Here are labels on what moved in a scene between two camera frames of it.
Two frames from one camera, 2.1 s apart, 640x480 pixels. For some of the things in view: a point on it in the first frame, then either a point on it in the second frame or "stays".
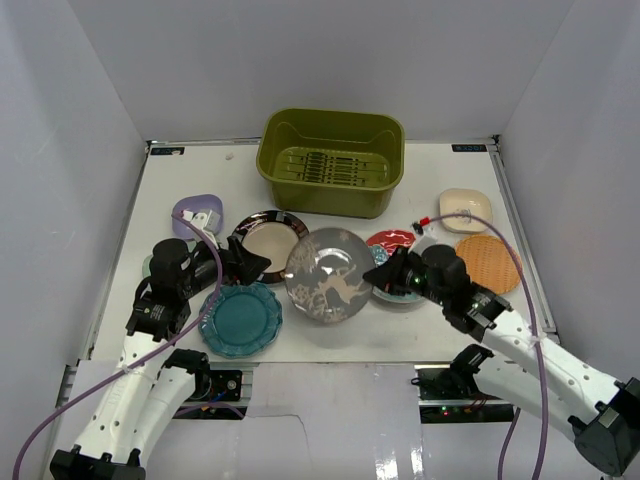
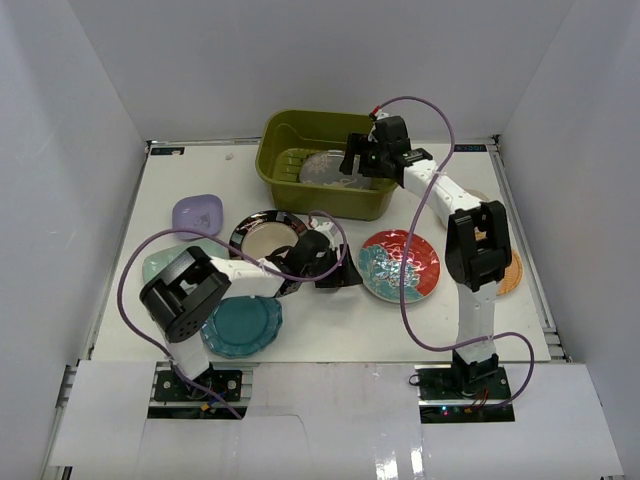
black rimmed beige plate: x=272 y=234 stays
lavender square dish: x=195 y=204 stays
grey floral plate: x=330 y=274 -> x=323 y=168
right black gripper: x=390 y=274 -> x=359 y=145
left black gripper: x=233 y=261 -> x=332 y=265
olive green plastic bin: x=331 y=162 stays
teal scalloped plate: x=242 y=319 stays
